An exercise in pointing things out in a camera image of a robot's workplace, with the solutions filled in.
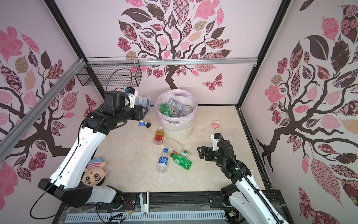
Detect white cable duct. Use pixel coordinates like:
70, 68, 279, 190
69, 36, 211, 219
64, 211, 227, 224

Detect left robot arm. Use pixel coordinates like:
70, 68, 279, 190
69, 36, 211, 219
38, 87, 147, 209

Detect plush doll toy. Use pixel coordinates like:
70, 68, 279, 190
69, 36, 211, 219
81, 158, 107, 186

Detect red yellow label drink bottle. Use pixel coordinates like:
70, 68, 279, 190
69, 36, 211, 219
154, 127, 164, 145

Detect clear bottle green red label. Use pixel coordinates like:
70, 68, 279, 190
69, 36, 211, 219
164, 141, 192, 159

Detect clear bottle purple label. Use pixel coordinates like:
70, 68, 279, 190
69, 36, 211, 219
168, 97, 183, 116

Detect green bottle yellow cap tilted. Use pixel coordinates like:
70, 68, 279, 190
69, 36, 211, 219
169, 152, 192, 170

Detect aluminium frame bar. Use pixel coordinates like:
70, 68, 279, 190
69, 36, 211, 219
1, 58, 86, 161
87, 57, 258, 67

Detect black wire basket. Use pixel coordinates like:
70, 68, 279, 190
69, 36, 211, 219
76, 56, 142, 88

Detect aluminium frame bar left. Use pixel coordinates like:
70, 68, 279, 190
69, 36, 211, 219
1, 58, 86, 161

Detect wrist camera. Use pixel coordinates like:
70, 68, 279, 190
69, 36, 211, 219
211, 133, 222, 151
125, 87, 139, 109

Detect aluminium frame bar back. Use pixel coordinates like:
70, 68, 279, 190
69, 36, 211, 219
87, 57, 258, 67

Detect white bracket on rail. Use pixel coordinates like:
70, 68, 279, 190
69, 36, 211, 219
139, 192, 149, 215

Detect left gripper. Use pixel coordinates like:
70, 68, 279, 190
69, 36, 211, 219
114, 105, 148, 123

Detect pink white toy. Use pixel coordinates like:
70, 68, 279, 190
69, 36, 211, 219
212, 120, 220, 129

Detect pink plastic bin liner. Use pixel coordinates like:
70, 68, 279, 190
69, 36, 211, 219
154, 89, 198, 131

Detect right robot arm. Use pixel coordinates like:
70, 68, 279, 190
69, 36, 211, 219
197, 139, 288, 224

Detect small blue label water bottle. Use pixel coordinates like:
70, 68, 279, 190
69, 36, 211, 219
157, 148, 168, 173

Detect white woven waste bin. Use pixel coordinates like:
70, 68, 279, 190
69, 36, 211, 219
164, 127, 194, 142

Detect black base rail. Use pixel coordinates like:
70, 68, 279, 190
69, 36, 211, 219
53, 190, 294, 224

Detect green bottle yellow cap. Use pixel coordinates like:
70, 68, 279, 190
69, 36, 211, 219
159, 103, 172, 117
169, 152, 192, 170

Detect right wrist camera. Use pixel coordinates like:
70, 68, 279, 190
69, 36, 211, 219
211, 133, 222, 151

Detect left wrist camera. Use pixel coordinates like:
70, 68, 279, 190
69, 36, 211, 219
125, 87, 139, 109

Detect clear bottle pale blue label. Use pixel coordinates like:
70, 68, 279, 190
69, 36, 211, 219
137, 95, 151, 128

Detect clear bottle green cap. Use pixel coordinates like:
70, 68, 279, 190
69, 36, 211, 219
181, 104, 192, 116

